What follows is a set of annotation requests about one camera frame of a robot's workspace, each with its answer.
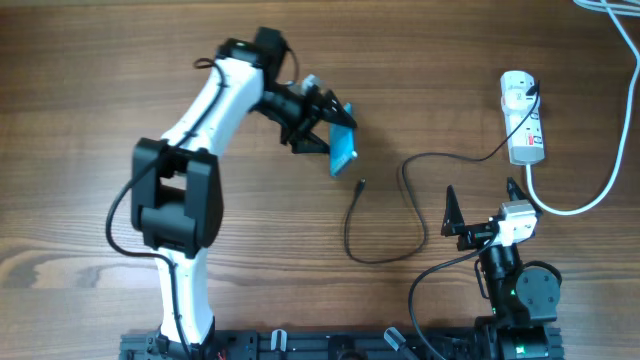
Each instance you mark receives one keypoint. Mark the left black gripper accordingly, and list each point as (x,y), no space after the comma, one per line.
(330,114)

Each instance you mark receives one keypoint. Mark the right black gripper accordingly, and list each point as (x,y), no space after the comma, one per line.
(455,224)

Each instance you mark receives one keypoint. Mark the turquoise screen Galaxy smartphone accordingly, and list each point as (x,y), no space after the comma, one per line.
(342,148)

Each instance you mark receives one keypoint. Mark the white power strip socket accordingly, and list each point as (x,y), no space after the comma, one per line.
(520,101)

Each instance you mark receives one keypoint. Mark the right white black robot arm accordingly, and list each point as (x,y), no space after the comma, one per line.
(523,295)

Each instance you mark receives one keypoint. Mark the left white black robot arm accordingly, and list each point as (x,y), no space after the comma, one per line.
(177,202)

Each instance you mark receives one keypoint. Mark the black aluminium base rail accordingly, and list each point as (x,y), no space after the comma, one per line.
(345,345)

